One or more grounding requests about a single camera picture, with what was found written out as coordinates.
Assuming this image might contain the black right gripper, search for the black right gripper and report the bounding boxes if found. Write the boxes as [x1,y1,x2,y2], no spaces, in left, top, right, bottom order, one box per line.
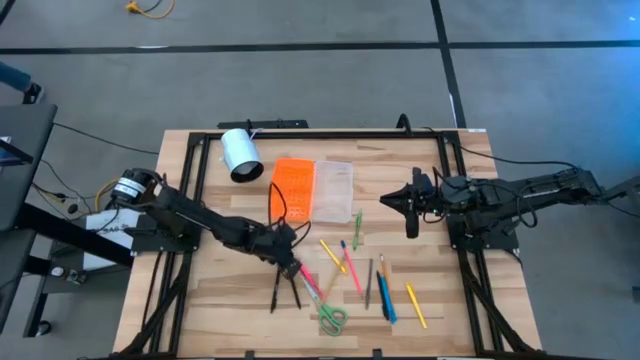
[379,167,451,239]

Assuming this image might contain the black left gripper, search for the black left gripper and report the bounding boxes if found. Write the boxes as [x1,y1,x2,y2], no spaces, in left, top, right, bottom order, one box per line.
[249,222,304,279]

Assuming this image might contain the pink highlighter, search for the pink highlighter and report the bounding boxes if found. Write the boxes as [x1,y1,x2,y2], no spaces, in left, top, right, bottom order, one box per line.
[298,263,325,301]

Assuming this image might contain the green pen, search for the green pen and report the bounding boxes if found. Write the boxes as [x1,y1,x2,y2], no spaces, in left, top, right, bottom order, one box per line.
[352,209,364,251]

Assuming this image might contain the yellow pen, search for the yellow pen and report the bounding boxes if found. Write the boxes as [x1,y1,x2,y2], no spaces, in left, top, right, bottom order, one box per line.
[404,281,429,330]
[318,238,348,275]

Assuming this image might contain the clear plastic supply box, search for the clear plastic supply box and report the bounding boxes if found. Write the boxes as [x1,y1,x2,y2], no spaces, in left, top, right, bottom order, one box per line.
[312,159,355,224]

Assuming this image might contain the yellow pencil green ferrule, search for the yellow pencil green ferrule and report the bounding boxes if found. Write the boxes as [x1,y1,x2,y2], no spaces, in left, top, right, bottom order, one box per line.
[323,257,346,301]

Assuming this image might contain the pink pen blue tip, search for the pink pen blue tip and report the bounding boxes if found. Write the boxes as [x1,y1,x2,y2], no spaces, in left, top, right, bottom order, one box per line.
[340,240,365,297]

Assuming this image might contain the grey pen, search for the grey pen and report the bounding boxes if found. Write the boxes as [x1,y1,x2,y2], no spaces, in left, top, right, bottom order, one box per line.
[364,258,374,311]

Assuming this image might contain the green handled scissors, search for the green handled scissors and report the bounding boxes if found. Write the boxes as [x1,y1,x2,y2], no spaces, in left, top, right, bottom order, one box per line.
[301,276,349,337]

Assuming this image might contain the white equipment box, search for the white equipment box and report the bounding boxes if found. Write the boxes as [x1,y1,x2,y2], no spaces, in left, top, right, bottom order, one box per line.
[82,205,146,271]

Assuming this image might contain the black power strip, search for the black power strip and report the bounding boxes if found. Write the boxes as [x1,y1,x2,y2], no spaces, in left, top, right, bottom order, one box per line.
[217,118,310,130]

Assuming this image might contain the grey metal stand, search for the grey metal stand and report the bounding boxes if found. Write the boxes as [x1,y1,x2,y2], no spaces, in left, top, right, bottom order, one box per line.
[602,174,640,206]

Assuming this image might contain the black desk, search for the black desk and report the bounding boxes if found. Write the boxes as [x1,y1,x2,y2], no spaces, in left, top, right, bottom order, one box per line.
[0,103,136,337]

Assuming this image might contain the dark screen device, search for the dark screen device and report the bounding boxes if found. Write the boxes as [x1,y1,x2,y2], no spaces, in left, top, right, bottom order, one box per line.
[0,135,34,166]

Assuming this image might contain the person's shoe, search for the person's shoe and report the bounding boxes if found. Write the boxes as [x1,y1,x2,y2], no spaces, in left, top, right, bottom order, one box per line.
[22,82,44,105]

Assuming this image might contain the person's leg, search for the person's leg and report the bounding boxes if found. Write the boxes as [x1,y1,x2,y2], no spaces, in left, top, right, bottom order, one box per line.
[0,60,32,94]

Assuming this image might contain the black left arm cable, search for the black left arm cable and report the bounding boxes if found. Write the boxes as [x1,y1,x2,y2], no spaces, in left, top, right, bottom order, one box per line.
[268,181,312,247]

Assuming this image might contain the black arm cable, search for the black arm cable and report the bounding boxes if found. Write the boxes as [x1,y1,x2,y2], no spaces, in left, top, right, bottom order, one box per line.
[268,181,312,247]
[514,182,540,230]

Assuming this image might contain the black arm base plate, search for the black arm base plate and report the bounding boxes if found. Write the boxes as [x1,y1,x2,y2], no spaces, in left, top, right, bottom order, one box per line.
[446,214,521,252]
[130,212,202,254]

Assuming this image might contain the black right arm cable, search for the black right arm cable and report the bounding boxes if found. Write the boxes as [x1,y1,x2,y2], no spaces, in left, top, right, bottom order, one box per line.
[514,182,540,230]

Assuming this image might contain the black supply cable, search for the black supply cable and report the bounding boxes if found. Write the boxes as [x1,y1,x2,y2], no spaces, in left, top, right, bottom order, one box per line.
[457,143,581,174]

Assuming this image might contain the yellow cable loop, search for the yellow cable loop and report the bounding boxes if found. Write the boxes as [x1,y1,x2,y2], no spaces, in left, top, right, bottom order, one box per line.
[94,177,121,211]

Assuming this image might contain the thin black floor cable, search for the thin black floor cable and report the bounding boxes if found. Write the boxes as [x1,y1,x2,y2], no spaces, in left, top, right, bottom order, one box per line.
[52,122,161,156]

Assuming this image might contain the yellow floor cable with plug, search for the yellow floor cable with plug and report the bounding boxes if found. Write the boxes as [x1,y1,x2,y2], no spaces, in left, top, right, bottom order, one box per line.
[124,0,176,20]

